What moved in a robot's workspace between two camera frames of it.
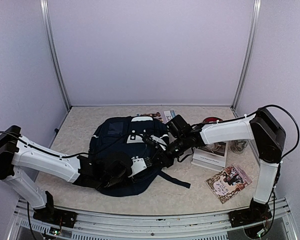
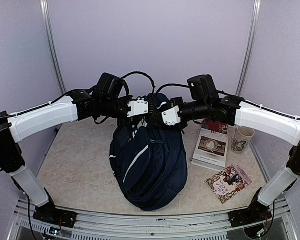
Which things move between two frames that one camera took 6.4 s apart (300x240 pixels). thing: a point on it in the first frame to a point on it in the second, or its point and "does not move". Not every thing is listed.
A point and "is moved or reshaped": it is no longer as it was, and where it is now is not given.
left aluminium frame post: x=45 y=13 does not move
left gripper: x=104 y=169 to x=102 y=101
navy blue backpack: x=125 y=135 is moved or reshaped
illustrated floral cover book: x=227 y=182 does not move
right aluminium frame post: x=249 y=57 does not move
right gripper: x=167 y=160 to x=178 y=99
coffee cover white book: x=212 y=156 does not move
